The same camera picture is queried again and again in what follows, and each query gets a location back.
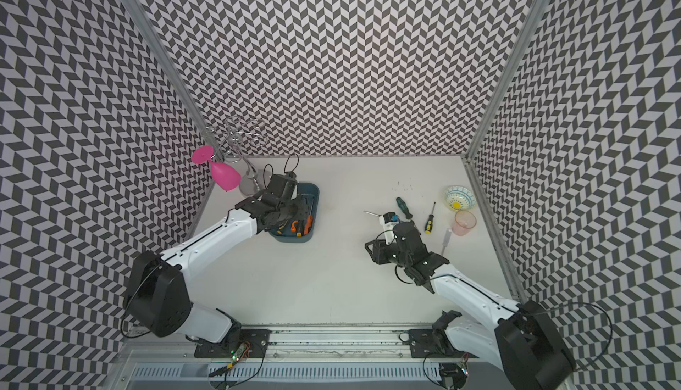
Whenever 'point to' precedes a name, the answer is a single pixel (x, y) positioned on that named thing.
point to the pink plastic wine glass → (224, 177)
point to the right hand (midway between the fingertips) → (371, 249)
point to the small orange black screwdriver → (293, 228)
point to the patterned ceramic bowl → (459, 198)
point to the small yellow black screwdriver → (429, 222)
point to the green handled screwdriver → (403, 206)
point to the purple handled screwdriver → (380, 215)
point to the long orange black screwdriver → (309, 224)
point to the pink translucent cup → (464, 222)
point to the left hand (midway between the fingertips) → (302, 209)
